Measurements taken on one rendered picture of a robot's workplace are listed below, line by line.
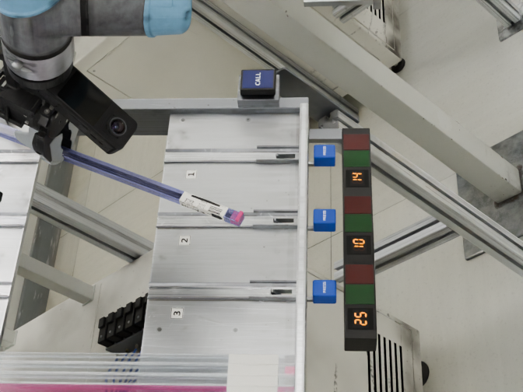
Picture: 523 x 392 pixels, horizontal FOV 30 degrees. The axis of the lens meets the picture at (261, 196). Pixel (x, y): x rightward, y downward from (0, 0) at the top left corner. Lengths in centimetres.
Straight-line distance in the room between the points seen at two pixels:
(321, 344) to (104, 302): 41
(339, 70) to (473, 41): 73
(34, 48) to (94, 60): 149
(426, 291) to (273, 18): 75
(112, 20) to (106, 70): 155
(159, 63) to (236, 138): 111
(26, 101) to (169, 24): 22
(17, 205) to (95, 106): 31
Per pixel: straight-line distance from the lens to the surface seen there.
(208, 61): 246
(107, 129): 110
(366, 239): 130
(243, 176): 135
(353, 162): 137
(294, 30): 167
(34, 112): 112
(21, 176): 141
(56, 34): 100
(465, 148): 193
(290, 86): 146
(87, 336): 183
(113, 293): 182
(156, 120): 145
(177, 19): 98
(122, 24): 98
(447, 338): 204
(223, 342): 121
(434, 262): 214
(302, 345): 118
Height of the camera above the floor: 148
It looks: 33 degrees down
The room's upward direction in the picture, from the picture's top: 59 degrees counter-clockwise
